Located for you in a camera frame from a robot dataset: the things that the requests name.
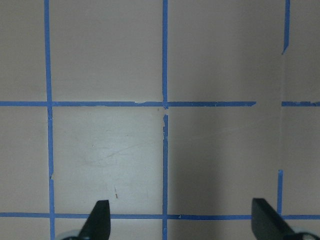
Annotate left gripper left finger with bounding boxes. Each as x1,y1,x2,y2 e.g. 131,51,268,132
77,200,111,240

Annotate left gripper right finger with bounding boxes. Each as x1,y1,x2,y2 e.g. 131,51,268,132
251,198,302,240

